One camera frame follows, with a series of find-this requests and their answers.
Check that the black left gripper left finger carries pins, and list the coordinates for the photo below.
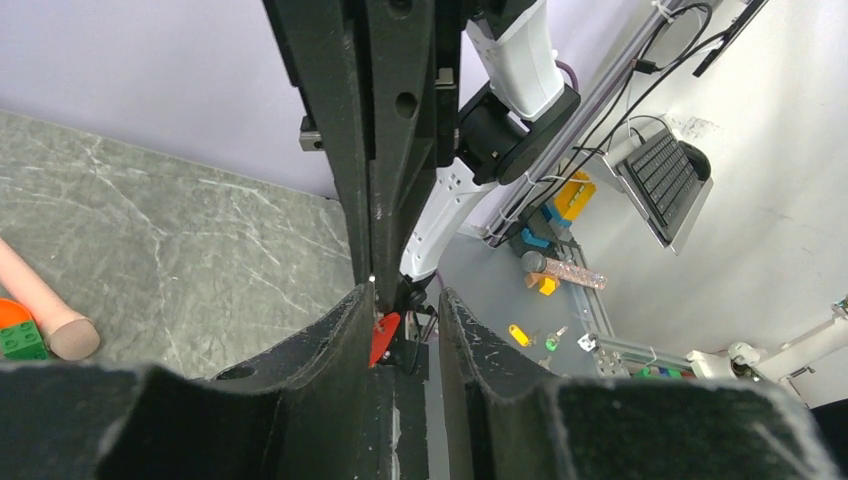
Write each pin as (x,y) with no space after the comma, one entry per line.
(302,409)

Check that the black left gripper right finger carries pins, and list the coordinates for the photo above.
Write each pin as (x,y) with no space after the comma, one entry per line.
(507,417)

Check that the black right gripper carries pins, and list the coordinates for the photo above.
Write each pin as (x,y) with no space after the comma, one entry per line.
(379,81)

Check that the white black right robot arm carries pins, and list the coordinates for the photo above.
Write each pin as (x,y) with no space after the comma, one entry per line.
(512,102)

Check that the beige toy microphone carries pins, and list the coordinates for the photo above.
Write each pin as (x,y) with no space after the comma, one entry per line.
(69,334)

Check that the colourful brick block stack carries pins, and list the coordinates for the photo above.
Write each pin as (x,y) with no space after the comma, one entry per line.
(23,341)

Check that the black keyboard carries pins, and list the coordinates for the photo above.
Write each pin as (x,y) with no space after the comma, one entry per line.
(668,180)

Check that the orange horseshoe toy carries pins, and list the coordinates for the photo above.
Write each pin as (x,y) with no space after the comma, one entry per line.
(13,313)

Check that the computer monitor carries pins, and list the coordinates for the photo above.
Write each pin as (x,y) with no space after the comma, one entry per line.
(729,35)

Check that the aluminium frame post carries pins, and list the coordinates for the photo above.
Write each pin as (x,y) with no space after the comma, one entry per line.
(559,160)

